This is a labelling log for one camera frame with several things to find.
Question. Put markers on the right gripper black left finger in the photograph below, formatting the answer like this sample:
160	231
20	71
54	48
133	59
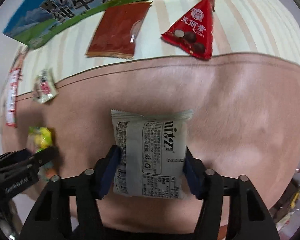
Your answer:
50	216

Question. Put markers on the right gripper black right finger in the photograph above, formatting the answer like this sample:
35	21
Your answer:
249	217

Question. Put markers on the red triangular chocolate packet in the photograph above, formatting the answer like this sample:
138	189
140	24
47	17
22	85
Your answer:
193	32

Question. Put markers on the dark red brown snack packet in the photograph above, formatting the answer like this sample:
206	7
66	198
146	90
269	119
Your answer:
116	33

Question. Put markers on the pale green chicken foot packet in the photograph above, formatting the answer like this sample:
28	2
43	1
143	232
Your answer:
44	88

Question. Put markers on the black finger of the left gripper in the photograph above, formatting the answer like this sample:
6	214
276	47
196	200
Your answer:
37	157

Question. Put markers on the cat print striped blanket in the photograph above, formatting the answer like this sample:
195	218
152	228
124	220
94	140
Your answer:
245	100

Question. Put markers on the red white long snack packet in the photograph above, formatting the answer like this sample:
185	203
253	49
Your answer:
10	112

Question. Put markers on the colourful candy balls bag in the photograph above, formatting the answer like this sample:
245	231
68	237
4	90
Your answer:
40	138

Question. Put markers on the white grey biscuit packet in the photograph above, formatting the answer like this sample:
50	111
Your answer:
153	154

